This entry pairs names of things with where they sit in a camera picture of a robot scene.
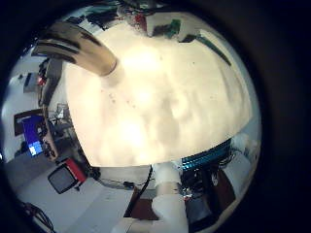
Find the brown door with glass panel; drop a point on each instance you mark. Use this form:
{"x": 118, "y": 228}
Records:
{"x": 142, "y": 208}

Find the gold cylindrical metal vase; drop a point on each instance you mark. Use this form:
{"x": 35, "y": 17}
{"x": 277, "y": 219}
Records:
{"x": 74, "y": 48}

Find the computer monitor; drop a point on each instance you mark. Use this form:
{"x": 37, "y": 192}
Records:
{"x": 32, "y": 132}

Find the office chair with red seat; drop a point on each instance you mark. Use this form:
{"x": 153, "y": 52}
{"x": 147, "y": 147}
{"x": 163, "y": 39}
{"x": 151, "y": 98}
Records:
{"x": 64, "y": 178}

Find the wooden office desk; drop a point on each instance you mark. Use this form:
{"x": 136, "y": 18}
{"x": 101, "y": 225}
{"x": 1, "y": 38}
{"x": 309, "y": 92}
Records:
{"x": 51, "y": 142}

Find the green box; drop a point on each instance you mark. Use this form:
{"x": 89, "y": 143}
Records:
{"x": 173, "y": 27}

